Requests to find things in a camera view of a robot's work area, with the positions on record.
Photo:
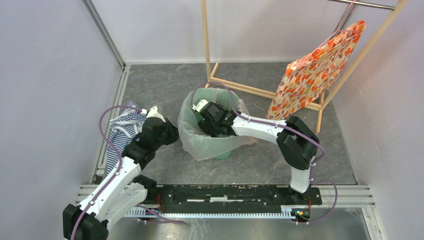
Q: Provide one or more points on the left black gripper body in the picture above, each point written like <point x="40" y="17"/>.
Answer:
<point x="168" y="135"/>

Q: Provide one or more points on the pink translucent trash bag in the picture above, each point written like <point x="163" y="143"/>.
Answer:
<point x="205" y="142"/>

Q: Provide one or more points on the green plastic trash bin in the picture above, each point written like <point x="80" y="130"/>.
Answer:
<point x="225" y="96"/>

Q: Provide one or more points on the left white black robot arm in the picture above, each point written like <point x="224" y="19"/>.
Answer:
<point x="123" y="188"/>

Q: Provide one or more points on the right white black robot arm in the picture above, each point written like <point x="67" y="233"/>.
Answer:
<point x="296" y="142"/>

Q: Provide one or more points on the blue white striped cloth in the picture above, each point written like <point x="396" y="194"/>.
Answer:
<point x="127" y="125"/>

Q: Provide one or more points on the floral orange hanging bag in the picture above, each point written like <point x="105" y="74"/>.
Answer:
<point x="308" y="77"/>

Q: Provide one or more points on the metal hanging rod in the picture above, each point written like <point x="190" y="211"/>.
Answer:
<point x="366" y="4"/>

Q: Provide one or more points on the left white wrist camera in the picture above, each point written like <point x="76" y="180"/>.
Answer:
<point x="153" y="112"/>

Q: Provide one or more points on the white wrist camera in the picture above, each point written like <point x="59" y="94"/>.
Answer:
<point x="199" y="106"/>
<point x="153" y="112"/>

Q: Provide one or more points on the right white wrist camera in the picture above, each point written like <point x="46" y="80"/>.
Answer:
<point x="199" y="106"/>

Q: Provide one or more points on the metal corner post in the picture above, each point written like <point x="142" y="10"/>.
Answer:
<point x="94" y="14"/>

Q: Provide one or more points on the wooden clothes rack frame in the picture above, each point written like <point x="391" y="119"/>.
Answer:
<point x="324" y="99"/>

